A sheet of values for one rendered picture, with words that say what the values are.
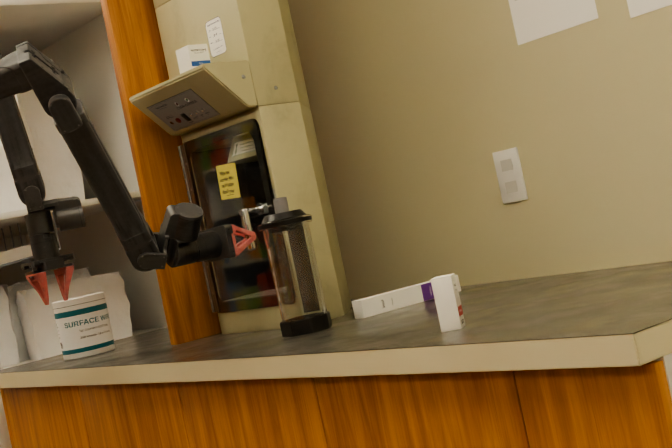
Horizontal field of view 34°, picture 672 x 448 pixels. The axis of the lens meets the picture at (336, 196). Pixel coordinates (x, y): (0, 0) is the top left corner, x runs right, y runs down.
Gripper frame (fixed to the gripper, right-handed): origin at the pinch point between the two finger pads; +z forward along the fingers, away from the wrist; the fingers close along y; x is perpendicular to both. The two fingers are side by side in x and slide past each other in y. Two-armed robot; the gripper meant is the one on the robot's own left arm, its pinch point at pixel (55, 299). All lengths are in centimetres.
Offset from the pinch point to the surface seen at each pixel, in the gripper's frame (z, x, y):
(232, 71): -38, -46, 28
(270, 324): 15.4, -33.4, 31.8
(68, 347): 12.9, 25.8, 12.1
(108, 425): 30.0, -2.8, 4.4
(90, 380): 19.0, -4.8, 1.6
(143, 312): 13, 98, 74
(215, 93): -35, -41, 26
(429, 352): 17, -114, 2
